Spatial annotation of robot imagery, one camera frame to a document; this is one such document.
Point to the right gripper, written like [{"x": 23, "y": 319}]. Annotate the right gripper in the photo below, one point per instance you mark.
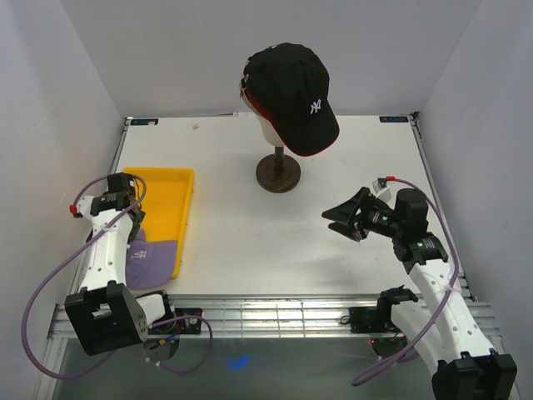
[{"x": 352, "y": 226}]

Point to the red cap white logo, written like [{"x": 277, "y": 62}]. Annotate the red cap white logo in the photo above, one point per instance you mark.
[{"x": 304, "y": 121}]

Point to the black cap white NY logo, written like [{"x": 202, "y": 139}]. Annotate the black cap white NY logo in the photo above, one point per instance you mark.
[{"x": 289, "y": 63}]

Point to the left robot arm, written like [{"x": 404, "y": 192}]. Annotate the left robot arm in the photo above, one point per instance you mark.
[{"x": 119, "y": 297}]

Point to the dark wooden stand base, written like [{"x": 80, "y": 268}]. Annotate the dark wooden stand base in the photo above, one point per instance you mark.
[{"x": 278, "y": 173}]

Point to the cream mannequin head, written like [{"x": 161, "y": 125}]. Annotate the cream mannequin head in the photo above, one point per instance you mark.
[{"x": 269, "y": 132}]

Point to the yellow plastic tray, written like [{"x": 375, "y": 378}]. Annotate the yellow plastic tray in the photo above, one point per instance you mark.
[{"x": 166, "y": 204}]

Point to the lavender cap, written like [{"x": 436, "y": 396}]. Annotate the lavender cap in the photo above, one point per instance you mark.
[{"x": 149, "y": 264}]

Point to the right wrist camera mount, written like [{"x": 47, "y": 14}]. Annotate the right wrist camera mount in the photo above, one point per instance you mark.
[{"x": 381, "y": 190}]

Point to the aluminium front rail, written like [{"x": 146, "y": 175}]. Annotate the aluminium front rail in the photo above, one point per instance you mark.
[{"x": 247, "y": 317}]

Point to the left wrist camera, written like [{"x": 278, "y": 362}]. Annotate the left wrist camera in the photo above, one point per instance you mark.
[{"x": 82, "y": 208}]

